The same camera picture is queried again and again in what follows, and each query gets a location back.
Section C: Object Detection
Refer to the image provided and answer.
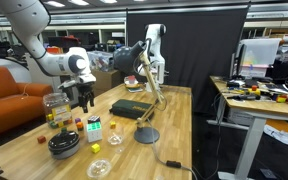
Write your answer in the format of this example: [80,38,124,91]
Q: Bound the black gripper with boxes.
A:
[74,81,96,114]

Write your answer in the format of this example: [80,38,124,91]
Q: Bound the black-edged Rubik's cube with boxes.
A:
[87,115,102,124]

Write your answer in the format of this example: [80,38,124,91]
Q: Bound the white-edged Rubik's cube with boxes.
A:
[85,121,104,143]

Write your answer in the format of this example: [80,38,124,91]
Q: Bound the yellow foam cube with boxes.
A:
[90,143,101,155]

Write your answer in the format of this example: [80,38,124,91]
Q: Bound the cardboard box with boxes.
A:
[91,69,123,97]

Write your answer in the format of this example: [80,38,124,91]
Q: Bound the clear jar of blocks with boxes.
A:
[42,92,74,129]

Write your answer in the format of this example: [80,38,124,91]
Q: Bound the clear plastic storage bin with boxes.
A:
[87,50,116,73]

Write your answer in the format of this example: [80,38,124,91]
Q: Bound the dark green tool case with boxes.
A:
[109,98,156,121]

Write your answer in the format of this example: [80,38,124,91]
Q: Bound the clear stemmed glass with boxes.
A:
[107,124,126,147]

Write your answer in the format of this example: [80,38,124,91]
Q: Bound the black pot with lid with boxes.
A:
[47,130,81,160]

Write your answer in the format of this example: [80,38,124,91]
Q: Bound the stack of coloured dishes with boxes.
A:
[123,75,144,94]

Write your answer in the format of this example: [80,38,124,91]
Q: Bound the clear glass dish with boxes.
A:
[86,158,113,179]

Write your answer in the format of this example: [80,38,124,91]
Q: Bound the orange sofa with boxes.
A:
[0,66,54,141]

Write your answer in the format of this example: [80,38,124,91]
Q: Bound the black fabric divider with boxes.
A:
[126,3,252,114]

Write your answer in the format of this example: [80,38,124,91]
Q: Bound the black handheld tool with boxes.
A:
[227,94,259,101]

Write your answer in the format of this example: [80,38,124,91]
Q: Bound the black computer monitor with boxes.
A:
[229,43,248,80]

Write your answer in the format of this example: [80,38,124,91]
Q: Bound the wooden desk white legs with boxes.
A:
[209,75,288,180]

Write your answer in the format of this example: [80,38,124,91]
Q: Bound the white translucent sheet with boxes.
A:
[238,37,283,78]

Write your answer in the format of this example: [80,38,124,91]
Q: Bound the papers under desk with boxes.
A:
[263,123,288,147]

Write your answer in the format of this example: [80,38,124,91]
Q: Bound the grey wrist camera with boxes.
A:
[57,79,79,90]

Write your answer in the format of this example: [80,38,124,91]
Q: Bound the black lamp cable with switch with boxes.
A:
[146,118,198,180]

